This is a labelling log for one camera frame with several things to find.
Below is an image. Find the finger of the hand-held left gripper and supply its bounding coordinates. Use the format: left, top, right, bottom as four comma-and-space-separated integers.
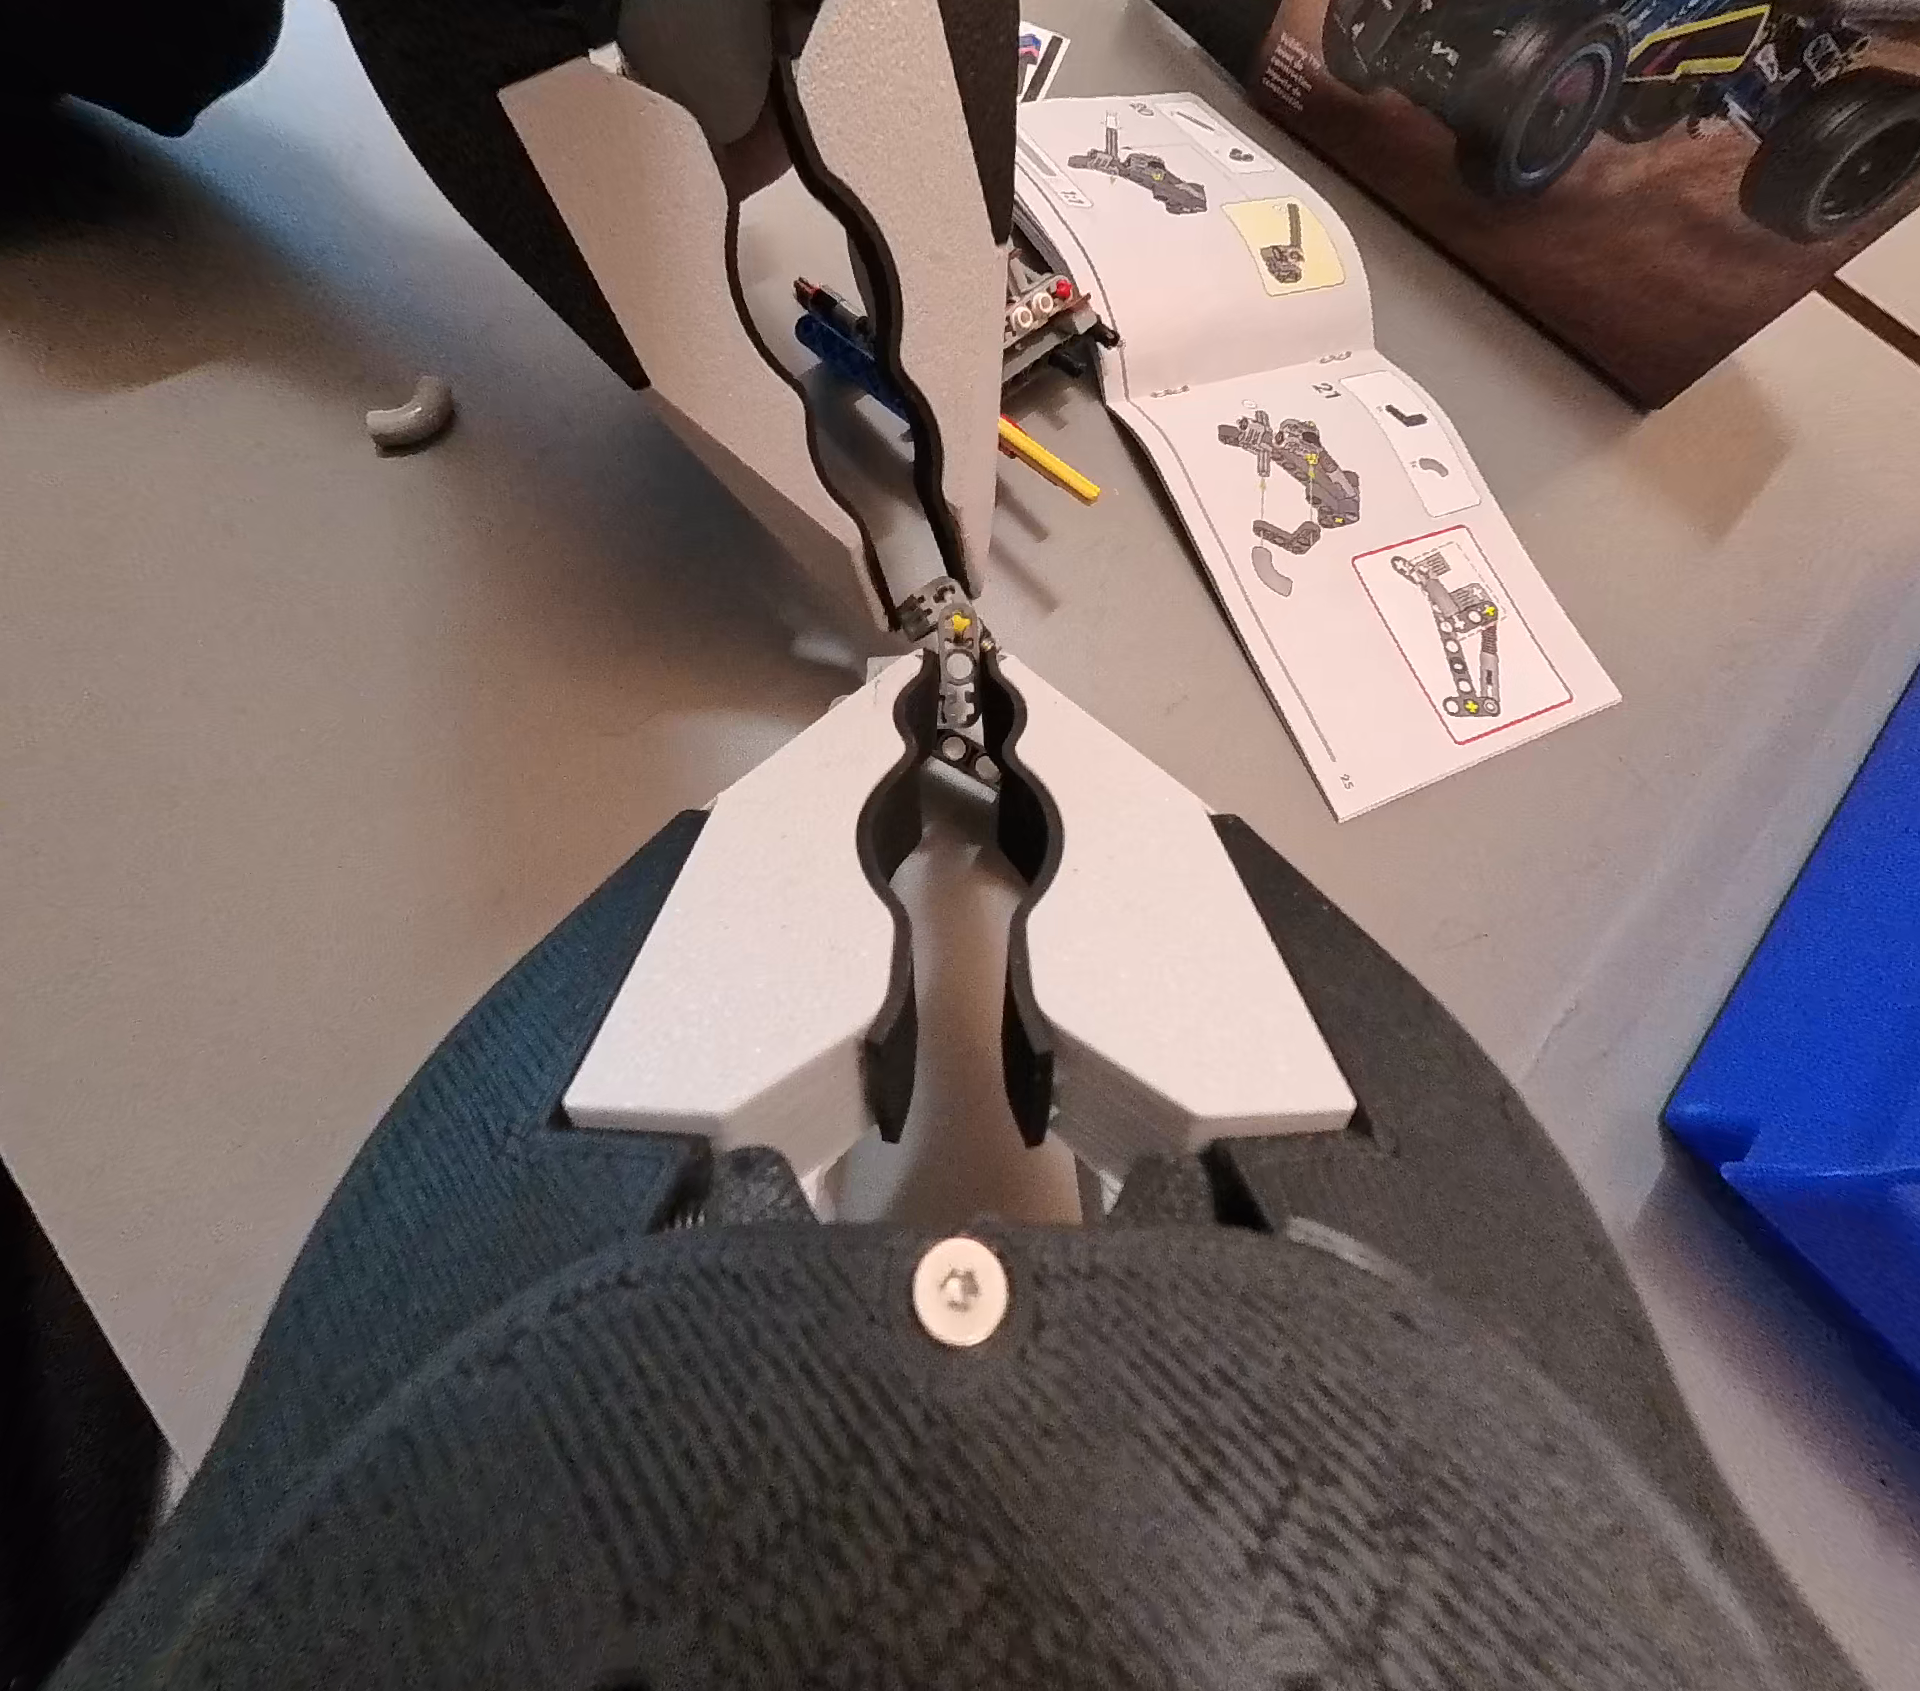
497, 46, 900, 628
765, 0, 1003, 601

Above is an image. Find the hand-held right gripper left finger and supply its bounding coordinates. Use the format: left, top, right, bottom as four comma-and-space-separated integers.
564, 656, 939, 1227

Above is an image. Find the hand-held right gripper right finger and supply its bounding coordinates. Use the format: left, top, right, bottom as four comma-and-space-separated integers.
970, 656, 1364, 1227

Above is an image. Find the curved grey lego piece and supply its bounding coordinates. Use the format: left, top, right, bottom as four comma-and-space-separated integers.
366, 372, 457, 452

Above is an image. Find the yellow lego axle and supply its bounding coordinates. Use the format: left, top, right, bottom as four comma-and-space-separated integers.
997, 415, 1101, 505

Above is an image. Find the lego instruction booklet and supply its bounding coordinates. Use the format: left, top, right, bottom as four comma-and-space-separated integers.
1018, 90, 1625, 827

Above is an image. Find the lego set cardboard box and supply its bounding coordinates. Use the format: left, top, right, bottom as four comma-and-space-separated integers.
1134, 0, 1920, 410

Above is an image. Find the blue plastic storage bin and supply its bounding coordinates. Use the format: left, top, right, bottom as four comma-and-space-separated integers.
1661, 664, 1920, 1386

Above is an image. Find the person's black clothing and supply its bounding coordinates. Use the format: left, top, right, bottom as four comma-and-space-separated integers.
0, 1165, 170, 1662

